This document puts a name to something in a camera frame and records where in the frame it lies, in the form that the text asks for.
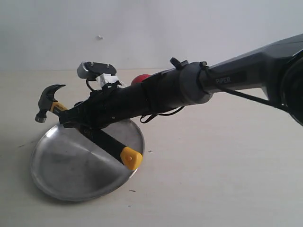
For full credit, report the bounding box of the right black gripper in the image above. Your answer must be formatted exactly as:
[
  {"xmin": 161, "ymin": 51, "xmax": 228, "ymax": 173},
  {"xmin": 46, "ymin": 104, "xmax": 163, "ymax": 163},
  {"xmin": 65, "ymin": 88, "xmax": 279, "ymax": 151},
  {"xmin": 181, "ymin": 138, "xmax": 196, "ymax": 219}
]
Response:
[{"xmin": 62, "ymin": 84, "xmax": 150, "ymax": 130}]

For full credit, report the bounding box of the black yellow claw hammer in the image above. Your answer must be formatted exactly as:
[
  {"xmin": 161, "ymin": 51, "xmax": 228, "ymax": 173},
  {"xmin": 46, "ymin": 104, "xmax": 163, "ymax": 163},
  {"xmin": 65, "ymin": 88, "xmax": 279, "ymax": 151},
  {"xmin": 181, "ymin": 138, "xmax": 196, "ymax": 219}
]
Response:
[{"xmin": 35, "ymin": 84, "xmax": 143, "ymax": 171}]

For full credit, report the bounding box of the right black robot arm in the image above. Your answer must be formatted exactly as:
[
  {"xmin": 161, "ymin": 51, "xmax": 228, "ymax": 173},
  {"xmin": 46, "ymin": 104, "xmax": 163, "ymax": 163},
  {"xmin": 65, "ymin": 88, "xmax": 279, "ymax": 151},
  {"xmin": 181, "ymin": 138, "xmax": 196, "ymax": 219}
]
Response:
[{"xmin": 59, "ymin": 35, "xmax": 303, "ymax": 128}]

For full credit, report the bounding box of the red dome push button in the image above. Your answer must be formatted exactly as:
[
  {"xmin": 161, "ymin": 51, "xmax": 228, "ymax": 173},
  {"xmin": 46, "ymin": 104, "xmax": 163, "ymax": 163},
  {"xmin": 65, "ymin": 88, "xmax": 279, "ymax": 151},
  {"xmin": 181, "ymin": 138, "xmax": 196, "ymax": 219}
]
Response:
[{"xmin": 131, "ymin": 74, "xmax": 150, "ymax": 85}]

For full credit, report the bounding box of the round steel plate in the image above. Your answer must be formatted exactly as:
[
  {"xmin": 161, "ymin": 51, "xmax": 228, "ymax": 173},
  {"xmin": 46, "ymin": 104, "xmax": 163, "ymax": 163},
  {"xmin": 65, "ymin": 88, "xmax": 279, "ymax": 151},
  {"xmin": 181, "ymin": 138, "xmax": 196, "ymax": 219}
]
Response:
[{"xmin": 30, "ymin": 124, "xmax": 135, "ymax": 201}]

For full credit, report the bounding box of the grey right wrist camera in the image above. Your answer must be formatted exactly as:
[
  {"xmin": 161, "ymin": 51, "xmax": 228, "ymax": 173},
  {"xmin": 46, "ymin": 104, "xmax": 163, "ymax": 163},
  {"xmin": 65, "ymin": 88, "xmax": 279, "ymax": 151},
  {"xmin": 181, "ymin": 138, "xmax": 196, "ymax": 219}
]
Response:
[{"xmin": 76, "ymin": 61, "xmax": 119, "ymax": 87}]

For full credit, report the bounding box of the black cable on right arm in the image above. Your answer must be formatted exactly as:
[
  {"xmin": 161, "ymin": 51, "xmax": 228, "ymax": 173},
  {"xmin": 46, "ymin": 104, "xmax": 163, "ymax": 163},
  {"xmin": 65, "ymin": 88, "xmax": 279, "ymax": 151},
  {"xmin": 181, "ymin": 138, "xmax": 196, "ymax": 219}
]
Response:
[{"xmin": 139, "ymin": 56, "xmax": 303, "ymax": 123}]

